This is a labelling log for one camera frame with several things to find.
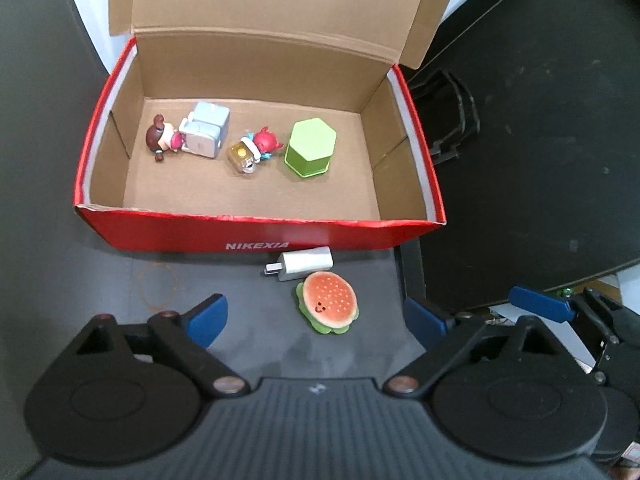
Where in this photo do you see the toy hamburger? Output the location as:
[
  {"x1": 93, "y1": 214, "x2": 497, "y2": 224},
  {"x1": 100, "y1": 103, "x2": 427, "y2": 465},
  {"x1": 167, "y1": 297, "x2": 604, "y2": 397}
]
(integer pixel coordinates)
[{"x1": 294, "y1": 270, "x2": 361, "y2": 335}]

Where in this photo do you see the green hexagonal cup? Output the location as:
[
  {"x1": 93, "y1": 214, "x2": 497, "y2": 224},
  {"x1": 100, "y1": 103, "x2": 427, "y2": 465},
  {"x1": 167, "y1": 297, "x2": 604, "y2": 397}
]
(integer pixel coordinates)
[{"x1": 283, "y1": 117, "x2": 337, "y2": 180}]

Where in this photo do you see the white charger plug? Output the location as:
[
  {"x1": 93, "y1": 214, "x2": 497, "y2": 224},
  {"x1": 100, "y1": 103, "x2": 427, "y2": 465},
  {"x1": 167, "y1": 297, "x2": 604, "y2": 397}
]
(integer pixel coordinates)
[{"x1": 260, "y1": 246, "x2": 335, "y2": 282}]

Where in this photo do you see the large black board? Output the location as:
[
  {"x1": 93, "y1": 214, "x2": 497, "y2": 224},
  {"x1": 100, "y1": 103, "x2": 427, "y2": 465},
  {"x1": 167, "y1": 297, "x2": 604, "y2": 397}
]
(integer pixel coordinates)
[{"x1": 400, "y1": 0, "x2": 640, "y2": 312}]

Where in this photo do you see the brown bear figurine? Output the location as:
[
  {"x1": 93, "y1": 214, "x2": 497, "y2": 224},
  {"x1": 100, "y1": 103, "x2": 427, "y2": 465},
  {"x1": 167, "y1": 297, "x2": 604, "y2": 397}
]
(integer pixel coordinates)
[{"x1": 144, "y1": 113, "x2": 185, "y2": 164}]

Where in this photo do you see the small red-hatted figurine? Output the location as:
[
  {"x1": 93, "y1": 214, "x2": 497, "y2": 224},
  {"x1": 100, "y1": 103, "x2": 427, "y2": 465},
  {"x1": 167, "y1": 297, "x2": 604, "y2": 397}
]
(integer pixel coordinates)
[{"x1": 225, "y1": 126, "x2": 285, "y2": 176}]

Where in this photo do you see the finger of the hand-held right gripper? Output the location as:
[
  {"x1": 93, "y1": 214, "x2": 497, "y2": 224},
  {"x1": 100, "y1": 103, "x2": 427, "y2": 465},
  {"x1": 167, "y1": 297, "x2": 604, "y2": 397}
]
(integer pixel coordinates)
[{"x1": 509, "y1": 286, "x2": 609, "y2": 349}]

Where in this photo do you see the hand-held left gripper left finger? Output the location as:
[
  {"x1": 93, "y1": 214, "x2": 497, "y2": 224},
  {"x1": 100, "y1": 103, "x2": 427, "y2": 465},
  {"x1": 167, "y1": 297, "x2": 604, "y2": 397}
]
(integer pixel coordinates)
[{"x1": 55, "y1": 294, "x2": 252, "y2": 397}]

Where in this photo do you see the red cardboard shoe box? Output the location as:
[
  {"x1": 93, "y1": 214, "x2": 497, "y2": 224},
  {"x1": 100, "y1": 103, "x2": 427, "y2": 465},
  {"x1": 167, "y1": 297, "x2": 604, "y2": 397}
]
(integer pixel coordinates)
[{"x1": 74, "y1": 0, "x2": 468, "y2": 257}]

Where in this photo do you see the orange rubber band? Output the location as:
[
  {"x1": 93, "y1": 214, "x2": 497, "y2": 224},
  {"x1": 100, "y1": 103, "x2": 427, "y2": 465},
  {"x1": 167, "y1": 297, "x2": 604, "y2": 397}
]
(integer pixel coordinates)
[{"x1": 135, "y1": 264, "x2": 180, "y2": 311}]

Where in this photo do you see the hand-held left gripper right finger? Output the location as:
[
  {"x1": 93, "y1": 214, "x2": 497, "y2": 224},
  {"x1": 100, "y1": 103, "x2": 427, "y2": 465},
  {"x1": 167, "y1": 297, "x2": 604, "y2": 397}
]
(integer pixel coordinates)
[{"x1": 384, "y1": 297, "x2": 571, "y2": 397}]

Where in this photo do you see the black plastic bracket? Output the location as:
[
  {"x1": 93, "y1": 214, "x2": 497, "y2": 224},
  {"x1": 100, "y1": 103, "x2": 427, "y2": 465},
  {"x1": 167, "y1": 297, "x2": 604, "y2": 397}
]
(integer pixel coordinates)
[{"x1": 407, "y1": 67, "x2": 481, "y2": 166}]

